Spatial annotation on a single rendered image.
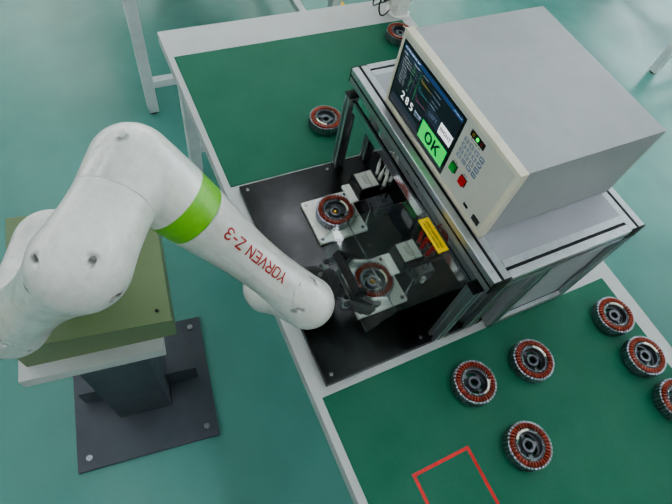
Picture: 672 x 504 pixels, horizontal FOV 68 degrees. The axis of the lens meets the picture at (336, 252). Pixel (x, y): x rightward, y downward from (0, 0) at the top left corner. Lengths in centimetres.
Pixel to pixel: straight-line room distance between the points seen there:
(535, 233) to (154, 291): 89
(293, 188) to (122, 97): 163
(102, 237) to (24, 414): 156
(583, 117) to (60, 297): 98
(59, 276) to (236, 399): 144
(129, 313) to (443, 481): 82
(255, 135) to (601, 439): 131
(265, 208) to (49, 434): 116
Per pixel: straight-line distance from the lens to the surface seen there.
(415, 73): 117
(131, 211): 68
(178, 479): 199
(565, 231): 122
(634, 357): 159
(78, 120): 289
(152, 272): 129
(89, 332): 125
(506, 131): 103
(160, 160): 73
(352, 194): 138
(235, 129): 169
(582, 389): 151
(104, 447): 204
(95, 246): 65
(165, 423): 201
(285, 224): 143
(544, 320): 154
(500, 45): 123
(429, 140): 116
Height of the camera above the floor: 195
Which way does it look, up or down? 58 degrees down
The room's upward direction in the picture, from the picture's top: 15 degrees clockwise
